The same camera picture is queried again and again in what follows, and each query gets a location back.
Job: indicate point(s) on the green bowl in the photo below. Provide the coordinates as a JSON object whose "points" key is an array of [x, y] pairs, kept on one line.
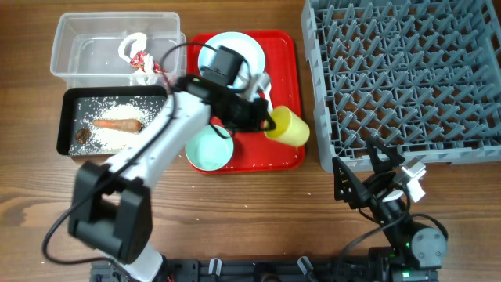
{"points": [[210, 149]]}

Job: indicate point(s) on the brown food scrap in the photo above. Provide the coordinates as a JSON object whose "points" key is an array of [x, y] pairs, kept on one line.
{"points": [[83, 135]]}

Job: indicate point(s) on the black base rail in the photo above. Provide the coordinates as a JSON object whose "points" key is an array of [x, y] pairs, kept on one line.
{"points": [[274, 270]]}

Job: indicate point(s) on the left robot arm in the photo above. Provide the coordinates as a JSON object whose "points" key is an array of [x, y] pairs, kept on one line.
{"points": [[111, 205]]}

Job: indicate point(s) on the red serving tray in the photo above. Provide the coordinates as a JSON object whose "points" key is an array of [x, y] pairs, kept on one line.
{"points": [[253, 152]]}

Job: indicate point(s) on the white plastic spoon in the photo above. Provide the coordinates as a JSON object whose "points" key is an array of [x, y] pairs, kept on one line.
{"points": [[266, 92]]}

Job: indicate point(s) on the spilled white rice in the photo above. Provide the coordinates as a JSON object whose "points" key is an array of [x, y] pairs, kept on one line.
{"points": [[104, 140]]}

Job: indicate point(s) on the light blue plate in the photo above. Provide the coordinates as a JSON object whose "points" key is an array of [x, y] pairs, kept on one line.
{"points": [[245, 45]]}

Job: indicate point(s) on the black plastic tray bin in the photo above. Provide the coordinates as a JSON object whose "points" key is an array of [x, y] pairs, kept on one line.
{"points": [[70, 96]]}

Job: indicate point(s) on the grey dishwasher rack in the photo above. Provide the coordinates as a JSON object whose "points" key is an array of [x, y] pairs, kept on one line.
{"points": [[420, 76]]}

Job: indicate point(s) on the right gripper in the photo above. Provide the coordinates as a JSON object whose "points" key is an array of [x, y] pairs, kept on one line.
{"points": [[377, 187]]}

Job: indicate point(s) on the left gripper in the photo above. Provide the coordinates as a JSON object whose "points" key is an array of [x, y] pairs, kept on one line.
{"points": [[256, 121]]}

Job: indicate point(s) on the brown carrot stick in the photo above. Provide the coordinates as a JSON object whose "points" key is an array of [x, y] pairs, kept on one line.
{"points": [[124, 125]]}

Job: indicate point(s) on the clear plastic bin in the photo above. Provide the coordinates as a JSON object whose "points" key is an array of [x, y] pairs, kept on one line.
{"points": [[84, 52]]}

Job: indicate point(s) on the yellow cup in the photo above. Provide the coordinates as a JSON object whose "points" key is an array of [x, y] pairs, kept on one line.
{"points": [[289, 129]]}

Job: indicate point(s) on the red snack wrapper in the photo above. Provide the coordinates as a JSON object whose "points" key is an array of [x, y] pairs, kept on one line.
{"points": [[147, 69]]}

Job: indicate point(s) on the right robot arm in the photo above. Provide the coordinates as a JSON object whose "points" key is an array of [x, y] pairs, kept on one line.
{"points": [[417, 242]]}

